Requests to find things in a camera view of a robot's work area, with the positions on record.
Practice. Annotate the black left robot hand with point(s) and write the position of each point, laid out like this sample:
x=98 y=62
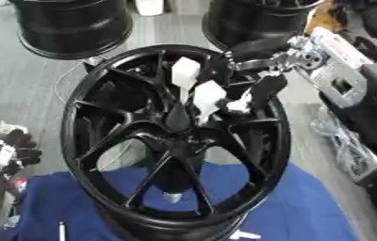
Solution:
x=24 y=150

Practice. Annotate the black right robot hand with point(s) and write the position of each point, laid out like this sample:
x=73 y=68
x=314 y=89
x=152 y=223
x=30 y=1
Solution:
x=260 y=50

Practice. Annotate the white pin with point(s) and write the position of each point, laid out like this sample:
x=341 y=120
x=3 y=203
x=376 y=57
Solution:
x=185 y=72
x=62 y=231
x=239 y=105
x=208 y=94
x=245 y=235

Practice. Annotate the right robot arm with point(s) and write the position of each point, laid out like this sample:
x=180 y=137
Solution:
x=373 y=103

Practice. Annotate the black spoked wheel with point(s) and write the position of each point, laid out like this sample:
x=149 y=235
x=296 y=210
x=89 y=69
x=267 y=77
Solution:
x=115 y=200

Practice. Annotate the white container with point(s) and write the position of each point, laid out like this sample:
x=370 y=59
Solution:
x=149 y=7

